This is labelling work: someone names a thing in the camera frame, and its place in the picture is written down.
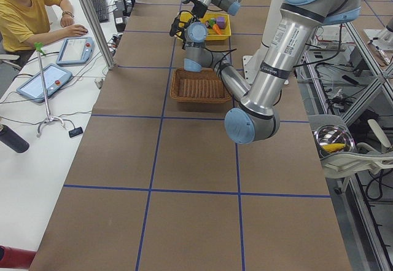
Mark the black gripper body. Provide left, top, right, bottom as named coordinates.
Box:
left=169, top=0, right=208, bottom=37

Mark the clear yellowish tape roll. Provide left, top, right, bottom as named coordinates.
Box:
left=175, top=14, right=192, bottom=37

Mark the yellow woven basket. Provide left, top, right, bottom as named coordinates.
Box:
left=177, top=12, right=232, bottom=42

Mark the brown wicker basket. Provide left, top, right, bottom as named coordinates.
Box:
left=170, top=68, right=232, bottom=104

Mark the person's right hand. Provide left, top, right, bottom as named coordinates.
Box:
left=64, top=24, right=88, bottom=37

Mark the orange toy carrot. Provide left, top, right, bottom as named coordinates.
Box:
left=205, top=20, right=222, bottom=35

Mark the purple foam block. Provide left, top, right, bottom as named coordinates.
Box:
left=216, top=16, right=227, bottom=29

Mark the black keyboard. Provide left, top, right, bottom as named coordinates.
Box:
left=91, top=0, right=109, bottom=23

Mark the upper teach pendant tablet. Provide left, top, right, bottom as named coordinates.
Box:
left=56, top=37, right=95, bottom=66

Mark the teach pendant tablet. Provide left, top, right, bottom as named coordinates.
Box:
left=56, top=37, right=95, bottom=66
left=15, top=63, right=73, bottom=104

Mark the lower teach pendant tablet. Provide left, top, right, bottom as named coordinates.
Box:
left=15, top=63, right=73, bottom=104

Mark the metal stand with green clip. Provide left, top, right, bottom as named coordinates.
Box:
left=34, top=42, right=66, bottom=138

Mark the small black usb hub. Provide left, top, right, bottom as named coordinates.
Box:
left=68, top=127, right=84, bottom=138

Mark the person in yellow shirt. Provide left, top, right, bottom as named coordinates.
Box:
left=1, top=0, right=75, bottom=53

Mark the steel bowl with corn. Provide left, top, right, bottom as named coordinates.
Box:
left=313, top=124, right=356, bottom=158

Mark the white office chair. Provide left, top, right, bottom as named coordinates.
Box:
left=308, top=114, right=392, bottom=194

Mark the black water bottle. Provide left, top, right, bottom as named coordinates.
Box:
left=1, top=125, right=29, bottom=153

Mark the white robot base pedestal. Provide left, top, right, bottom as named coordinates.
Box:
left=243, top=0, right=283, bottom=84

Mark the aluminium frame post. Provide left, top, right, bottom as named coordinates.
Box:
left=79, top=0, right=115, bottom=70

